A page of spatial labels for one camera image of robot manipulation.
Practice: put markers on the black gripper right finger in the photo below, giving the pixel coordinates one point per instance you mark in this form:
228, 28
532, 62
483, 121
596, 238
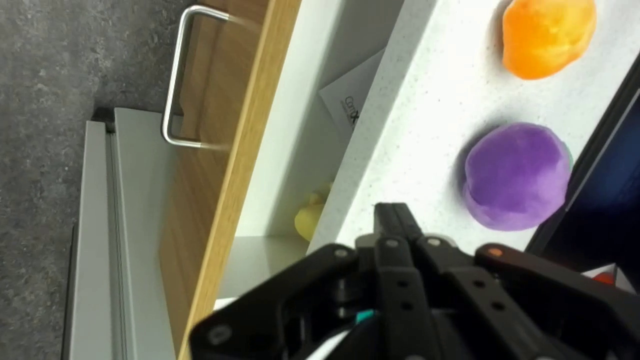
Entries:
506, 292

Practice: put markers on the yellow ball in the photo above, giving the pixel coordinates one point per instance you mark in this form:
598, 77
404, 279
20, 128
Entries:
309, 220

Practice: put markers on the orange ball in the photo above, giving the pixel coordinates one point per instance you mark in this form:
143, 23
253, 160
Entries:
546, 36

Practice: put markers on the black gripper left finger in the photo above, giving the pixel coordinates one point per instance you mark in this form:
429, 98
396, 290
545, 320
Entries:
312, 280

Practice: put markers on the purple ball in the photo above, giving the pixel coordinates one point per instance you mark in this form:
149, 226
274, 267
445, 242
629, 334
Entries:
516, 176

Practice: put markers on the white paper sheet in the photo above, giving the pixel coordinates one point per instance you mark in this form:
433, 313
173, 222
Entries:
351, 92

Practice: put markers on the wooden front drawer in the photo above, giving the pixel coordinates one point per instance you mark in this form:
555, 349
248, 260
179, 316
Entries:
266, 81

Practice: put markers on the black flat electronic device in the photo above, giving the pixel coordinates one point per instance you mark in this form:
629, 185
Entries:
612, 181

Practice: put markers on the red ball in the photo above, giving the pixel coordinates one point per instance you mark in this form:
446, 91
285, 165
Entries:
602, 277

